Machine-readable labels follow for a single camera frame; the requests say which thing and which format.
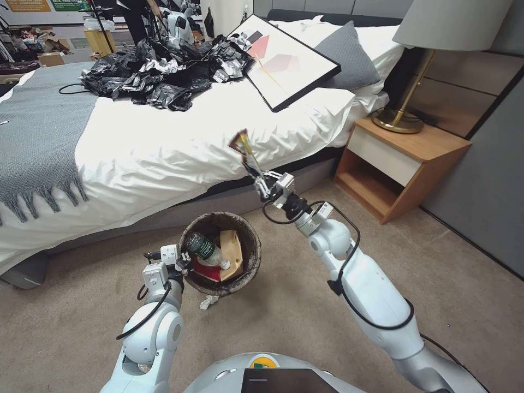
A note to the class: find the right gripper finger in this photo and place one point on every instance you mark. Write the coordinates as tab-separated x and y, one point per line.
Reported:
271	176
262	189

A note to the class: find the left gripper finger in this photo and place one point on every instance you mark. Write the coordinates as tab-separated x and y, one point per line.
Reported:
152	256
185	258

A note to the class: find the red yellow snack wrapper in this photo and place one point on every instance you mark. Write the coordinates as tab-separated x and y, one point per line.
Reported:
244	149

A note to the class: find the dark brown woven trash bin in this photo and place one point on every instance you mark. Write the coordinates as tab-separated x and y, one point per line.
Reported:
249	245

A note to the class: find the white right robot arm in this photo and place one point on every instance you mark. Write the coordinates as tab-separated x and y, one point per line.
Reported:
368	286

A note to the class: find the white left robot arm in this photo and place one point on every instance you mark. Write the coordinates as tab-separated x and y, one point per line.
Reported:
161	329

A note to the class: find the pile of black garbage bags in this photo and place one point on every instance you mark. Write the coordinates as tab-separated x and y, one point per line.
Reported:
172	71

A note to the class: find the clear plastic bottle green label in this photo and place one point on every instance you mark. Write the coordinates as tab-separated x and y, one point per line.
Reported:
201	247

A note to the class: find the red paper packaging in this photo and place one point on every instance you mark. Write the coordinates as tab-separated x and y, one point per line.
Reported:
204	272

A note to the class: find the crumpled white paper scrap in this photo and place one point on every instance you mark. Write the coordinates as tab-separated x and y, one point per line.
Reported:
208	302

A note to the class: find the brown paper bag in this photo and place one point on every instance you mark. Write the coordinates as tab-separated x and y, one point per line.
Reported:
230	253

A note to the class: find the white bed duvet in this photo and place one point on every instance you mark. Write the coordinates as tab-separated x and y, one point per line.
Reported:
196	139

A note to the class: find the wooden nightstand white drawer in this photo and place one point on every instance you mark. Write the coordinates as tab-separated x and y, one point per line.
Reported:
393	159

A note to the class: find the white robot torso shell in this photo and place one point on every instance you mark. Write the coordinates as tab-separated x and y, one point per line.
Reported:
229	372

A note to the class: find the black framed abstract picture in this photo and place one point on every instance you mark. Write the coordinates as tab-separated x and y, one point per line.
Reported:
282	61

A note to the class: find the grey pillow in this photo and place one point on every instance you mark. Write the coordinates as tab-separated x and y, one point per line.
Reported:
348	57

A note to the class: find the black hanging bag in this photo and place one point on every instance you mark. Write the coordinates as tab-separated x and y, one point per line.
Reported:
209	22

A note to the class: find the white pillow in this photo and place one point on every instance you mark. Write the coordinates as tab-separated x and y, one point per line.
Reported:
385	49

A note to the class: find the grey fringed blanket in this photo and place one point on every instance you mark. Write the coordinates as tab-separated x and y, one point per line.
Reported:
39	123

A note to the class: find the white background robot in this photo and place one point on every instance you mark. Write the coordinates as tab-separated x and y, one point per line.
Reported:
178	24

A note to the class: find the person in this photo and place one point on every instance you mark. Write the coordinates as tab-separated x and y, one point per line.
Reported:
137	20

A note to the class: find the yellow wooden box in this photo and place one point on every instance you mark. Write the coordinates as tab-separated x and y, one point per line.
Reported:
98	41

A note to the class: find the brown cardboard box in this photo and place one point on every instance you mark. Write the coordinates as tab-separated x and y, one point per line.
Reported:
51	60

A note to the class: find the black tripod stand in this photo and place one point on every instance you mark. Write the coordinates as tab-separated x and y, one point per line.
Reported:
104	24

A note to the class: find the brass lamp with beige shade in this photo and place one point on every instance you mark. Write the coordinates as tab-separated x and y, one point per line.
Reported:
450	24

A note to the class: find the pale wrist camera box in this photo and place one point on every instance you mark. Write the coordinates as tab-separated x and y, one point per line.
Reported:
169	254
284	185

